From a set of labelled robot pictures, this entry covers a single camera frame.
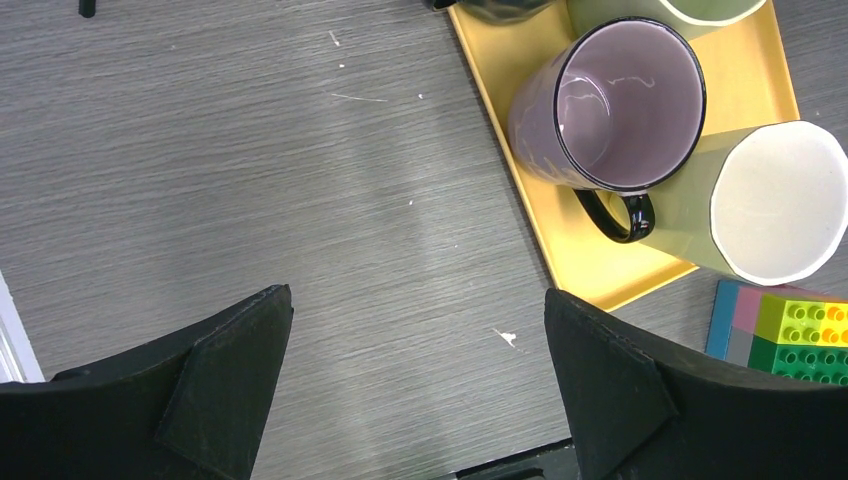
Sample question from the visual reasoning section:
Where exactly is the dark blue mug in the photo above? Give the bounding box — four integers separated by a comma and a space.
422, 0, 555, 25

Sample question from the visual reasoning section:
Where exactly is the purple mug black handle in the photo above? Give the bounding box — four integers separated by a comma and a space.
507, 16, 707, 244

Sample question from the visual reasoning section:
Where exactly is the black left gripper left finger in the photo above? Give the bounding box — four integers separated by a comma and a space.
1, 285, 294, 479

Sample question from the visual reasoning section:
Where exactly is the black microphone tripod stand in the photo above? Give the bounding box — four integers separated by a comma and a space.
78, 0, 97, 19

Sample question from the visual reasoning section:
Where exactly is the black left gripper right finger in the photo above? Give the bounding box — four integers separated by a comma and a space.
544, 288, 847, 479

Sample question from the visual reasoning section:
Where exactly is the yellow-green faceted mug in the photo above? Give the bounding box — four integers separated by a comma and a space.
642, 121, 847, 286

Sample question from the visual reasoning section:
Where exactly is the colourful toy brick block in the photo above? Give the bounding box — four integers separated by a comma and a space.
705, 280, 847, 387

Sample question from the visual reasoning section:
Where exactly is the light green mug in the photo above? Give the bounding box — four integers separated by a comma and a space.
566, 0, 766, 40

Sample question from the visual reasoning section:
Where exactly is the yellow plastic tray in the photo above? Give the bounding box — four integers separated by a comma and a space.
447, 1, 800, 311

